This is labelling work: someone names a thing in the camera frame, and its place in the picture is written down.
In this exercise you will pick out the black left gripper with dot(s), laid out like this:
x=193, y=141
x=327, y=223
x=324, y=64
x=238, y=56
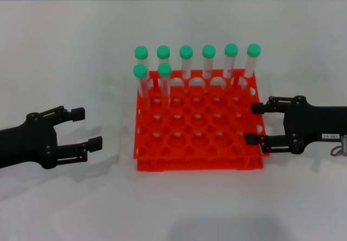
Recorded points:
x=29, y=143

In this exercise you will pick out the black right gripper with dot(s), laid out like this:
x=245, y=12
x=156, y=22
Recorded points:
x=317, y=124

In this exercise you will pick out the clear test tube green cap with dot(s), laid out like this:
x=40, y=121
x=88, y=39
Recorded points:
x=209, y=51
x=186, y=52
x=231, y=49
x=164, y=70
x=141, y=52
x=163, y=51
x=253, y=50
x=140, y=70

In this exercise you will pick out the orange test tube rack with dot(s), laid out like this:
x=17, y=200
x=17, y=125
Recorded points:
x=200, y=132

